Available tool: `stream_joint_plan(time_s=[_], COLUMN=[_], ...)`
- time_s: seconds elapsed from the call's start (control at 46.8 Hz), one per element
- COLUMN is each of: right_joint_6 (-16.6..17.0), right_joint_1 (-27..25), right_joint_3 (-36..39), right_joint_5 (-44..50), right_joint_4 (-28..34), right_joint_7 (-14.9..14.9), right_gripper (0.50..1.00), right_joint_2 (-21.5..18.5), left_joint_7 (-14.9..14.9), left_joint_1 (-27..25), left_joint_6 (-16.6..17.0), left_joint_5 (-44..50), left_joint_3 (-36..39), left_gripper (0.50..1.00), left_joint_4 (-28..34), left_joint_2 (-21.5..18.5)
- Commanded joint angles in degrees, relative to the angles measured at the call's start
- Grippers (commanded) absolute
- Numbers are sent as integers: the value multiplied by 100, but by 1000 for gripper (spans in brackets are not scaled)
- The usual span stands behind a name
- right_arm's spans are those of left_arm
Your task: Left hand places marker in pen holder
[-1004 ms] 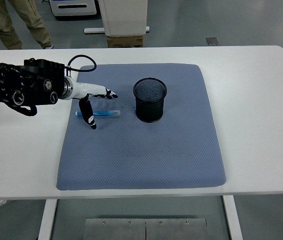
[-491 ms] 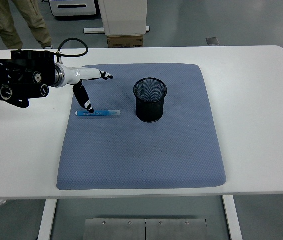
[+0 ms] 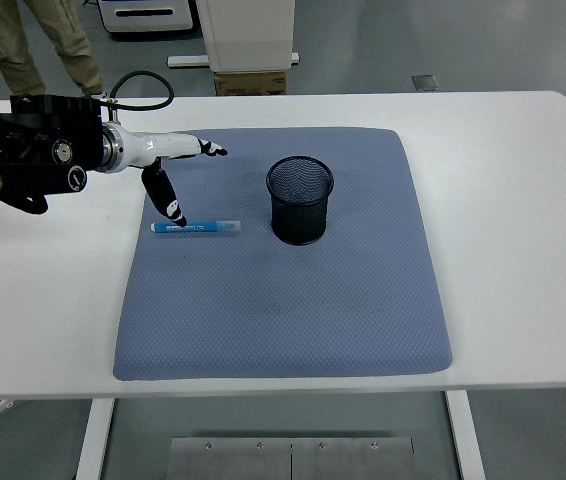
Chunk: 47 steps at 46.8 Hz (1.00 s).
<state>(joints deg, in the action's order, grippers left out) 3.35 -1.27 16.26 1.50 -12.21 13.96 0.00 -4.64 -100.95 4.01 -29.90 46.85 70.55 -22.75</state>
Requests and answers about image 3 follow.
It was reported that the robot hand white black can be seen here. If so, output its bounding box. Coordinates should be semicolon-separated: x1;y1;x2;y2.
118;129;230;231

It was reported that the blue marker pen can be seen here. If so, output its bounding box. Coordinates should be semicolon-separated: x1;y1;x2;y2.
150;218;243;236

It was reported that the black mesh pen holder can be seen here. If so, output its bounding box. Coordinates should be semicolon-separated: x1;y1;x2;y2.
265;155;336;247

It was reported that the brown cardboard box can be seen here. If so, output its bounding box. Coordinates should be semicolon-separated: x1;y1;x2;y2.
213;69;288;96

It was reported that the white cabinet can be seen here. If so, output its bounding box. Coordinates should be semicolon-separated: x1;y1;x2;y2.
197;0;298;72

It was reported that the person in khaki trousers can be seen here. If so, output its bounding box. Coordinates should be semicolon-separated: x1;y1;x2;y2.
0;0;108;100

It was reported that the blue-grey textured mat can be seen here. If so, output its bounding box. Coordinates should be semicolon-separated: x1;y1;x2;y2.
112;125;454;382

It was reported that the white table leg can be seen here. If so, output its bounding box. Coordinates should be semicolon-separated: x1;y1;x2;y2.
73;398;115;480
445;389;487;480

